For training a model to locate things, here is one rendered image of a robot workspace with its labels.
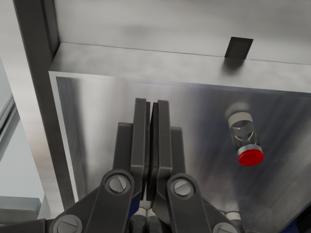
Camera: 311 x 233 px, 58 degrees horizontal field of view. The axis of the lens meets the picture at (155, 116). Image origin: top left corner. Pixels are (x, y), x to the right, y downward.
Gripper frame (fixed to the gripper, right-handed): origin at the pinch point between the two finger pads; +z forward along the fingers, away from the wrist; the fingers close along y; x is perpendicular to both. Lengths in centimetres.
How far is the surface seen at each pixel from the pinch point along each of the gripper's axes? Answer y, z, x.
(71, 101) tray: -6.0, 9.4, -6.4
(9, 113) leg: -32, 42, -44
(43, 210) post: -12.2, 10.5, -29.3
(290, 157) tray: 16.7, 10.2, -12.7
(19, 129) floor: -63, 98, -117
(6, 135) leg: -30, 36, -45
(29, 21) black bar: -7.6, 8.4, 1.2
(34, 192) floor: -68, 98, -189
